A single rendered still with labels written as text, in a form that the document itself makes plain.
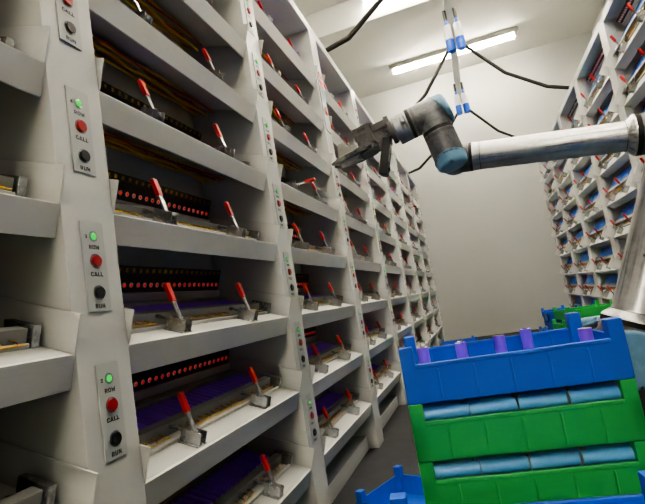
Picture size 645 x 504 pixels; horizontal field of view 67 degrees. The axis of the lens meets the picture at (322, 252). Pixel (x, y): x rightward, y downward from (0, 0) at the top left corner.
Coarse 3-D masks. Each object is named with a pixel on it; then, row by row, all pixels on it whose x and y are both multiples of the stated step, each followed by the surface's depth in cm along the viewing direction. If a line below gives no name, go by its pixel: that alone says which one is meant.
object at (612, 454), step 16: (576, 448) 68; (592, 448) 67; (608, 448) 66; (624, 448) 65; (448, 464) 70; (464, 464) 69; (480, 464) 69; (496, 464) 68; (512, 464) 67; (528, 464) 67; (544, 464) 66; (560, 464) 66; (576, 464) 66; (592, 464) 66
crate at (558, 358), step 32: (576, 320) 83; (608, 320) 66; (416, 352) 88; (448, 352) 88; (480, 352) 87; (512, 352) 68; (544, 352) 67; (576, 352) 66; (608, 352) 65; (416, 384) 70; (448, 384) 69; (480, 384) 68; (512, 384) 67; (544, 384) 67; (576, 384) 66
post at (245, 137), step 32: (224, 0) 138; (256, 32) 145; (224, 64) 137; (224, 128) 136; (256, 128) 133; (224, 192) 135; (256, 192) 132; (224, 256) 134; (224, 288) 133; (256, 288) 130; (288, 320) 127; (256, 352) 129; (288, 352) 126; (288, 416) 125; (320, 448) 130; (320, 480) 126
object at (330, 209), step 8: (280, 168) 140; (280, 176) 140; (288, 192) 147; (296, 192) 153; (288, 200) 147; (296, 200) 153; (304, 200) 160; (312, 200) 167; (328, 200) 199; (336, 200) 198; (288, 208) 180; (296, 208) 185; (304, 208) 162; (312, 208) 168; (320, 208) 176; (328, 208) 184; (336, 208) 198; (304, 216) 197; (328, 216) 186; (336, 216) 195
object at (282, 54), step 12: (252, 0) 147; (264, 12) 162; (264, 24) 156; (264, 36) 169; (276, 36) 165; (264, 48) 179; (276, 48) 178; (288, 48) 175; (264, 60) 191; (276, 60) 189; (288, 60) 187; (300, 60) 187; (288, 72) 200; (300, 72) 189; (312, 72) 204; (312, 84) 201
